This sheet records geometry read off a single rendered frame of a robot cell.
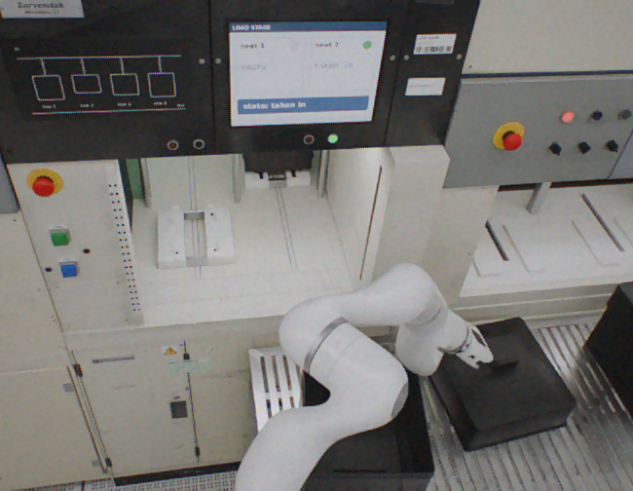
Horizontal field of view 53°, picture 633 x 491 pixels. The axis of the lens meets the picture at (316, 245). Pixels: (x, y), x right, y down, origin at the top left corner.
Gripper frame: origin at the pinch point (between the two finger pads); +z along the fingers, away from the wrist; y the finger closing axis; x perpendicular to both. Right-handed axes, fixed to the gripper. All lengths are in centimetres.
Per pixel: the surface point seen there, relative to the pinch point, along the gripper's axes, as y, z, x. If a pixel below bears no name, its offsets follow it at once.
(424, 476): -24.1, -17.2, 19.9
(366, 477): -21.2, -25.3, 28.5
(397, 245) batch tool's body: 21.2, -27.9, -1.3
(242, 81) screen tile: 30, -82, -6
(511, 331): 9.9, 16.6, -5.1
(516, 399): -9.4, 9.8, 1.2
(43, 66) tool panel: 34, -108, 15
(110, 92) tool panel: 33, -98, 12
